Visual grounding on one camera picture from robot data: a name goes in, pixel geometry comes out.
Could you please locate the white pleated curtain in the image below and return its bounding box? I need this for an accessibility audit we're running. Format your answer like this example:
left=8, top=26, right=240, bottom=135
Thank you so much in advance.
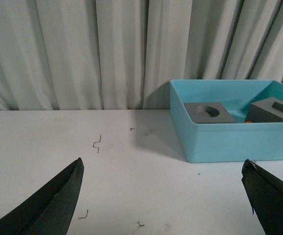
left=0, top=0, right=283, bottom=110

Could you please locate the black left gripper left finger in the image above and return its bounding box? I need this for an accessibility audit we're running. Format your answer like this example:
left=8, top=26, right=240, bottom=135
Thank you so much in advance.
left=0, top=158, right=84, bottom=235

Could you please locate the gray block with round hole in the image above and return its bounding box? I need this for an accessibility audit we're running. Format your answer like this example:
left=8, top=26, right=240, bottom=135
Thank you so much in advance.
left=184, top=102, right=236, bottom=124

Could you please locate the light blue plastic box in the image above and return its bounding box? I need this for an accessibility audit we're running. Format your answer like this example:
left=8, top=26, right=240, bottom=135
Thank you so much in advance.
left=170, top=79, right=283, bottom=163

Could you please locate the gray block with square hole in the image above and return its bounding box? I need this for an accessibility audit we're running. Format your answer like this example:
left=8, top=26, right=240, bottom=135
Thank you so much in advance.
left=245, top=97, right=283, bottom=123

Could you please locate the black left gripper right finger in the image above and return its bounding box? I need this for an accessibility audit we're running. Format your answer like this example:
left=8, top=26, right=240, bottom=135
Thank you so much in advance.
left=241, top=159, right=283, bottom=235

